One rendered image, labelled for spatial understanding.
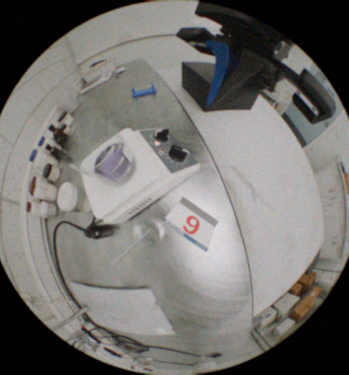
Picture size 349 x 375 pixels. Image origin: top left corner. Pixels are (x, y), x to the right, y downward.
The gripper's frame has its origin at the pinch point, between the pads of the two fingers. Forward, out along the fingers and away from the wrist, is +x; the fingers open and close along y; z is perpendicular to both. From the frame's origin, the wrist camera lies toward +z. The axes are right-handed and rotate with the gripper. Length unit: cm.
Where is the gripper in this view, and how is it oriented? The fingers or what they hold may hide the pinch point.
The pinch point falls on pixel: (228, 83)
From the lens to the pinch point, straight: 14.1
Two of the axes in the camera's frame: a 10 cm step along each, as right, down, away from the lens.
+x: -4.3, 5.3, 7.3
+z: -7.0, 3.2, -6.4
